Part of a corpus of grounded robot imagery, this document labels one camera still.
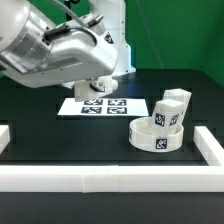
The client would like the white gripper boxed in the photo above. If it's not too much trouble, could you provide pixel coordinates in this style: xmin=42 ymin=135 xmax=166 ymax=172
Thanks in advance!
xmin=6 ymin=31 xmax=118 ymax=92

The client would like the white round stool seat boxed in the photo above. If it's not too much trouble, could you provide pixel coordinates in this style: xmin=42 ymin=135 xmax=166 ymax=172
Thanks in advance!
xmin=129 ymin=117 xmax=184 ymax=153

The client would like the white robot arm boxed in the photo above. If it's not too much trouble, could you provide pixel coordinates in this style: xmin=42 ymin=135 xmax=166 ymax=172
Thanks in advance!
xmin=0 ymin=0 xmax=135 ymax=92

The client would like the white sheet with markers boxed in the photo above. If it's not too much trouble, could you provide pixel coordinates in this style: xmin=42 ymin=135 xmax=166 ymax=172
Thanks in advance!
xmin=58 ymin=98 xmax=149 ymax=117

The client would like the white U-shaped fence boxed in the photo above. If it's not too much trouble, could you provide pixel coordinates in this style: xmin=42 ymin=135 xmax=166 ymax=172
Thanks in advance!
xmin=0 ymin=126 xmax=224 ymax=193

